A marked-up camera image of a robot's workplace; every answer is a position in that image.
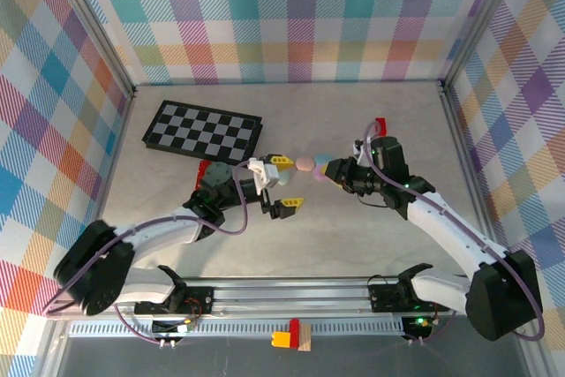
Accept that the aluminium frame post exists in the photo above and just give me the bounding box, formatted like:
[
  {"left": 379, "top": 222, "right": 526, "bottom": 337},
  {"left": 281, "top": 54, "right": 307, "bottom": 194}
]
[
  {"left": 43, "top": 0, "right": 138, "bottom": 100},
  {"left": 439, "top": 0, "right": 531, "bottom": 94}
]

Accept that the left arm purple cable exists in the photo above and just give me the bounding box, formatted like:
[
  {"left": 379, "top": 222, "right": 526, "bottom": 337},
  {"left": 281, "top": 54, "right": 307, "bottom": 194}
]
[{"left": 43, "top": 160, "right": 266, "bottom": 347}]

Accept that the slotted grey cable duct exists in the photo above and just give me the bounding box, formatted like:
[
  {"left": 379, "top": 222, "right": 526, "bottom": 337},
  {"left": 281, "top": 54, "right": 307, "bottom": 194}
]
[{"left": 68, "top": 318, "right": 410, "bottom": 339}]

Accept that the aluminium side floor rail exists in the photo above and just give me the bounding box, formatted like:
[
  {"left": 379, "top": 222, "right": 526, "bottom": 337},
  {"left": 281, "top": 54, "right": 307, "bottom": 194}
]
[
  {"left": 436, "top": 80, "right": 538, "bottom": 307},
  {"left": 79, "top": 85, "right": 138, "bottom": 285}
]

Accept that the wooden block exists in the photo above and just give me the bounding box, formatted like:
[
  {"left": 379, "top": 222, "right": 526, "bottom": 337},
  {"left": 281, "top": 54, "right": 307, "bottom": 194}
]
[{"left": 298, "top": 323, "right": 313, "bottom": 353}]

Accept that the aluminium mounting rail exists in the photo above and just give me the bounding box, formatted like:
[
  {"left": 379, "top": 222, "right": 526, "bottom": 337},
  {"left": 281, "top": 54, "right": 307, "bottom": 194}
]
[{"left": 48, "top": 277, "right": 538, "bottom": 321}]

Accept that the thin black gripper wire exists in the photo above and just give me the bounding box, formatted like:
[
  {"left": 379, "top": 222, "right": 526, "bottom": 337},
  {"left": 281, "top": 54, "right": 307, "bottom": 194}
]
[{"left": 357, "top": 194, "right": 389, "bottom": 210}]

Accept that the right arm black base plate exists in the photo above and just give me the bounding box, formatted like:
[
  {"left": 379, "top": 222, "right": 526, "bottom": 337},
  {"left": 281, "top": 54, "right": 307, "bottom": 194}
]
[{"left": 368, "top": 275, "right": 451, "bottom": 313}]

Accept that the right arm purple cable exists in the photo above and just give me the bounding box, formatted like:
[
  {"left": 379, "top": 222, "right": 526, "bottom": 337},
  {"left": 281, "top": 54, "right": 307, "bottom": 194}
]
[{"left": 355, "top": 123, "right": 545, "bottom": 347}]

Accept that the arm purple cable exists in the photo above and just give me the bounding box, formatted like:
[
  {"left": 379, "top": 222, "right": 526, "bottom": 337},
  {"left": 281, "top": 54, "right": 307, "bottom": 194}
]
[
  {"left": 355, "top": 123, "right": 545, "bottom": 347},
  {"left": 43, "top": 160, "right": 266, "bottom": 347}
]

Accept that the black grey folding chessboard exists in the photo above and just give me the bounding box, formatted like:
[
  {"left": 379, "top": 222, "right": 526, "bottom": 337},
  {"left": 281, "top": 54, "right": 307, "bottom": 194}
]
[{"left": 140, "top": 100, "right": 265, "bottom": 165}]

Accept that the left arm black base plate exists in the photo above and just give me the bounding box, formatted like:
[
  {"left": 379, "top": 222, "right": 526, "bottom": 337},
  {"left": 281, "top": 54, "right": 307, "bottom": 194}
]
[{"left": 133, "top": 286, "right": 215, "bottom": 316}]

